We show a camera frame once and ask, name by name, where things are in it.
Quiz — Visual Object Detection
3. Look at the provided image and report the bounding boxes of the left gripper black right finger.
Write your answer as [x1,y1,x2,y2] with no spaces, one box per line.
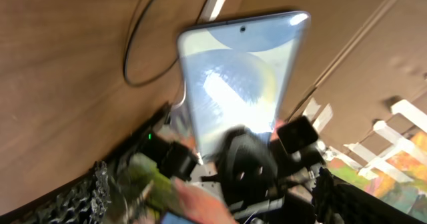
[313,167,420,224]

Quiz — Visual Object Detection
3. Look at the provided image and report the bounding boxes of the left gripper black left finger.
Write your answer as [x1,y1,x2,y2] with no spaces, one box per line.
[1,161,110,223]

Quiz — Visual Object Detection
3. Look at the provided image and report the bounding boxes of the blue Samsung Galaxy smartphone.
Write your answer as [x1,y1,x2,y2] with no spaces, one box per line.
[177,11,311,160]

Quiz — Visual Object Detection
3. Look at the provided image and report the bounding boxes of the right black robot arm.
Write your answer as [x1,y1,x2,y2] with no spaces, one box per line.
[128,116,324,223]

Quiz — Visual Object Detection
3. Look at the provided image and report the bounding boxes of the black charger cable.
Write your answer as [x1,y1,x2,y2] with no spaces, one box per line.
[122,0,183,88]

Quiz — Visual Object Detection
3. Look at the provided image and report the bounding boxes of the white power strip cord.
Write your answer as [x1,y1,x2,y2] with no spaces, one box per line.
[198,0,234,23]

